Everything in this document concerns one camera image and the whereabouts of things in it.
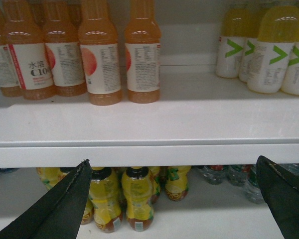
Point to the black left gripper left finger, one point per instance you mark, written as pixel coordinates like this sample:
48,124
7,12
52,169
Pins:
58,213

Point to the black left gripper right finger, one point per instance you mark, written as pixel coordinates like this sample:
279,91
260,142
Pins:
280,190

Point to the water bottle green label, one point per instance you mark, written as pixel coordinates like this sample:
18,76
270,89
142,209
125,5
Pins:
214,174
237,174
251,188

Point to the white metal shelf board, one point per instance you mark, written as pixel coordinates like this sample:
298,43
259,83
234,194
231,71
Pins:
207,212

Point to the white upper shelf board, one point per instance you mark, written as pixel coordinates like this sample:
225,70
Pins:
200,119

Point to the orange juice bottle second row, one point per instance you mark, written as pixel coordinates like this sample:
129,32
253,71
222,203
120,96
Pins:
63,50

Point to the yellow lemon tea bottle left edge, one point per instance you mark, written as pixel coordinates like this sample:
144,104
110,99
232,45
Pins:
88,213

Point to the yellow lemon tea bottle front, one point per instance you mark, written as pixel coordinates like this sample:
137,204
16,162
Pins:
104,195

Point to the yellow lemon tea bottle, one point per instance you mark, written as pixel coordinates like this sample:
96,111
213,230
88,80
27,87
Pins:
176,186
137,183
104,195

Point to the yellow lemon tea bottle middle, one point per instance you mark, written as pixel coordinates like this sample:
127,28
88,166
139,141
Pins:
137,183

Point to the yellow lemon tea bottle right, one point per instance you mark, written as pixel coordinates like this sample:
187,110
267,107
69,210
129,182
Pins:
176,186

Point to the orange juice bottle left edge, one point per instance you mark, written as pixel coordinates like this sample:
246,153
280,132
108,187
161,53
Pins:
9,84

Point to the yellow drink bottle green arrow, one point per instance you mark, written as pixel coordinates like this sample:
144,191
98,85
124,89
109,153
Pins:
235,28

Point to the yellow drink bottle front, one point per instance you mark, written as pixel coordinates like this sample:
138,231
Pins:
276,38

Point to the orange juice bottle peach label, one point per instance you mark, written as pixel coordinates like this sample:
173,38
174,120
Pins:
98,40

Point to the yellow drink bottle behind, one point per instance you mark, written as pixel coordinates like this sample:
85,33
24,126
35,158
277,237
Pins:
249,45

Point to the orange juice bottle C100 label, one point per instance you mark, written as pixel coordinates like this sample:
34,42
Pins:
27,48

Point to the orange juice bottle rightmost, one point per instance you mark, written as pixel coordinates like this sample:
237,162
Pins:
142,45

